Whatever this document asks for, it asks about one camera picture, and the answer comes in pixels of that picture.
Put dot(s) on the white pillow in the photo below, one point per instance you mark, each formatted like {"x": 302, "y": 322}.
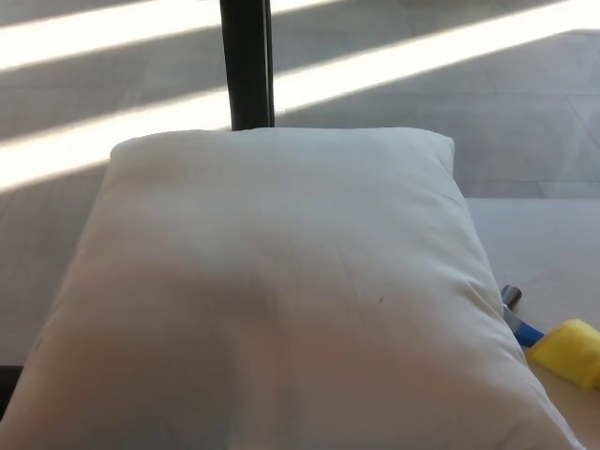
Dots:
{"x": 281, "y": 290}

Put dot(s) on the black vertical post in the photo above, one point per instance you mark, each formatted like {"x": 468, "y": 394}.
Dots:
{"x": 247, "y": 61}

